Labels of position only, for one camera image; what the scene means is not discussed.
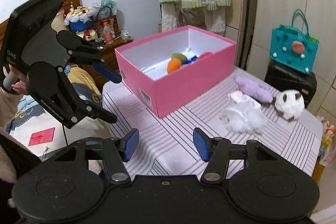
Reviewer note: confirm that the black suitcase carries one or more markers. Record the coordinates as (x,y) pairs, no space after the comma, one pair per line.
(284,78)

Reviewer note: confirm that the green soft ball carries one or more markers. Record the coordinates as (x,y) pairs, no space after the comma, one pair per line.
(179,56)

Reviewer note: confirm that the blue soft toy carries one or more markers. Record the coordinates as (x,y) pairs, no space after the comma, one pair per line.
(191,60)

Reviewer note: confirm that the striped pink tablecloth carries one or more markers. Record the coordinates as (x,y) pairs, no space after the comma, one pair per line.
(166,144)

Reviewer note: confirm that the white brown plush toy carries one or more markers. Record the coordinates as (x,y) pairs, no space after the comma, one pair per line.
(289,104)

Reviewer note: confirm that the colourful gift bag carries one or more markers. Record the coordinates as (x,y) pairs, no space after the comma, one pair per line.
(327,148)

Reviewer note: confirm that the red soft ball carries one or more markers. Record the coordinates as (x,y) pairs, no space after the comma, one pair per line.
(206,54)

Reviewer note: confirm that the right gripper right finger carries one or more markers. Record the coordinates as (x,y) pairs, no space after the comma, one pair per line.
(216,153)

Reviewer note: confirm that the white fluffy fabric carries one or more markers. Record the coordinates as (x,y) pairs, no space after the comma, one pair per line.
(243,114)

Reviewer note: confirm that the orange soft ball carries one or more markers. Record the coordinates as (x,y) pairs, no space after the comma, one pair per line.
(173,65)

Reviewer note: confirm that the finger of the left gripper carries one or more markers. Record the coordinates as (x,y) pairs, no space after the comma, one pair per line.
(86,108)
(104,71)

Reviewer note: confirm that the pink fuzzy sleeve forearm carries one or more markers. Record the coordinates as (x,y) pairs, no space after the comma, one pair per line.
(8,106)

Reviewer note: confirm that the brown woven basket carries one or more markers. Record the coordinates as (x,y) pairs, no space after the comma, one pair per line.
(106,18)

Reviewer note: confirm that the orange drink bottle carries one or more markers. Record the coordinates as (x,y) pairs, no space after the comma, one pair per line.
(108,34)

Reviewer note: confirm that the pink cardboard box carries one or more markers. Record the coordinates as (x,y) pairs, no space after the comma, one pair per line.
(143,63)

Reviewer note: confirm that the wooden nightstand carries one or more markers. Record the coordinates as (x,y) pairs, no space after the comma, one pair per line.
(109,55)

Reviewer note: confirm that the purple plush toy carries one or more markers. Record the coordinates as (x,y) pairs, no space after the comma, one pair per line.
(253,89)

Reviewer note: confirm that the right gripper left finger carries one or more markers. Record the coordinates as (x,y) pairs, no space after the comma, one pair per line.
(115,153)

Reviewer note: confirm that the left hand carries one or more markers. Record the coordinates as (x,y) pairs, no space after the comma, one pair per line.
(15,81)

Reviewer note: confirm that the teal felt handbag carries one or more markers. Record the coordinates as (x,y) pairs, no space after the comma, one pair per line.
(293,48)

